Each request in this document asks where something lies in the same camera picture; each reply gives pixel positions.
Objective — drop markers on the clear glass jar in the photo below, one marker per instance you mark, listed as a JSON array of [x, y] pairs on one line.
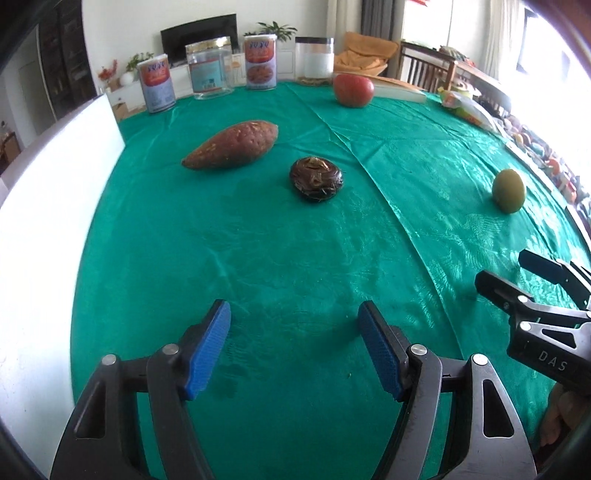
[[209, 69]]

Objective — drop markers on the red label tin can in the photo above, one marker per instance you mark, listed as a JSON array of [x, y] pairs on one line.
[[260, 62], [157, 85]]

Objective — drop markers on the red apple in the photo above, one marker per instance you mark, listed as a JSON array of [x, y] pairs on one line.
[[353, 90]]

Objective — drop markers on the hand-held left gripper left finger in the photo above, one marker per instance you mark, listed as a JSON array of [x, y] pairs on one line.
[[205, 355]]

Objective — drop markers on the white book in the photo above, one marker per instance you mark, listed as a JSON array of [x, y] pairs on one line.
[[401, 91]]

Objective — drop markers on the green mandarin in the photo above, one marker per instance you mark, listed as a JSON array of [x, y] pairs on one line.
[[509, 191]]

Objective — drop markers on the dark brown water chestnut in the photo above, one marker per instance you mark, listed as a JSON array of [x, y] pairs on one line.
[[316, 179]]

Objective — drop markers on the wooden chair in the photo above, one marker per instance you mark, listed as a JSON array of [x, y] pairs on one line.
[[429, 69]]

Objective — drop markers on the large green potted plant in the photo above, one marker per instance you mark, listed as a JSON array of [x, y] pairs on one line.
[[279, 31]]

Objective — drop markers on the white foam box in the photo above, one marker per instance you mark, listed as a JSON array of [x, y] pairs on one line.
[[46, 230]]

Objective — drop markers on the grey curtain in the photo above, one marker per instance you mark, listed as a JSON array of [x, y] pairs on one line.
[[381, 18]]

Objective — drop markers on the crumpled plastic bag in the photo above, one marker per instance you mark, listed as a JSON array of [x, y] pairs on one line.
[[471, 110]]

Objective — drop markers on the person's right hand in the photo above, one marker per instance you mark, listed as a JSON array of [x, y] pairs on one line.
[[561, 415]]

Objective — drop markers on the black television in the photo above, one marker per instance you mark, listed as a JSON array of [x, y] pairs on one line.
[[198, 32]]

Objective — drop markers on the woven coaster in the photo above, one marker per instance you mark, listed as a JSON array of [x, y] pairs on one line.
[[314, 82]]

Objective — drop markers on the cardboard box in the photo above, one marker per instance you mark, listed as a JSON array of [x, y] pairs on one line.
[[120, 110]]

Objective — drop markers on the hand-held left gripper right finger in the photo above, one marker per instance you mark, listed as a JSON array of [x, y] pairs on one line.
[[381, 350]]

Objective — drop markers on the leafy plant in white vase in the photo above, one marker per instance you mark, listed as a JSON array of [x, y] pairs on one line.
[[138, 62]]

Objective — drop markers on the row of small toys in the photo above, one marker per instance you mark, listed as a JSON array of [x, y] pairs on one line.
[[549, 157]]

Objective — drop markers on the orange lounge chair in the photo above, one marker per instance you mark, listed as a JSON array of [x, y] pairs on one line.
[[364, 53]]

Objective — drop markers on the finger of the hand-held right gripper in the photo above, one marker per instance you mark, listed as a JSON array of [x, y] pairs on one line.
[[503, 295], [542, 264]]

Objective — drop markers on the dark display cabinet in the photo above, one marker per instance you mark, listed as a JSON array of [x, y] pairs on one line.
[[69, 55]]

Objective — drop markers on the white jar with black lid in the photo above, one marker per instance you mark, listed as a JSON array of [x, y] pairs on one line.
[[314, 62]]

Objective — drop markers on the green tablecloth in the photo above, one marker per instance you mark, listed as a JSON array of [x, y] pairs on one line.
[[277, 258]]

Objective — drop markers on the sweet potato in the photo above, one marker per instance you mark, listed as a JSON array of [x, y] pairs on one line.
[[231, 145]]

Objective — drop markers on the red flower decoration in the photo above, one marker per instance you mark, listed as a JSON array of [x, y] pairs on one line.
[[108, 74]]

